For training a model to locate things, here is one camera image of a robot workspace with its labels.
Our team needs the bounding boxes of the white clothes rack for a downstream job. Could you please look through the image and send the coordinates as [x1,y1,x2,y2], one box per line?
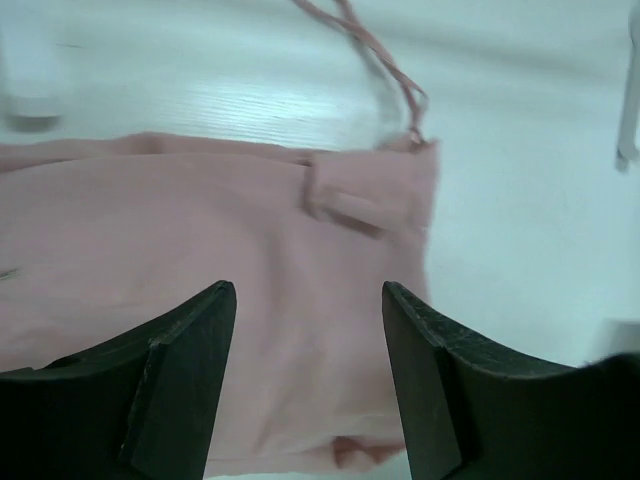
[0,0,640,174]

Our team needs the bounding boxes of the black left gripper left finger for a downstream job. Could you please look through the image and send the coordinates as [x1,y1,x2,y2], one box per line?
[1,281,236,479]

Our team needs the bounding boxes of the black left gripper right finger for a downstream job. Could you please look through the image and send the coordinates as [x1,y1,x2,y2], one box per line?
[382,282,639,480]

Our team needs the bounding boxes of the pink trousers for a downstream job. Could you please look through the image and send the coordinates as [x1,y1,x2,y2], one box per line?
[1,131,438,479]

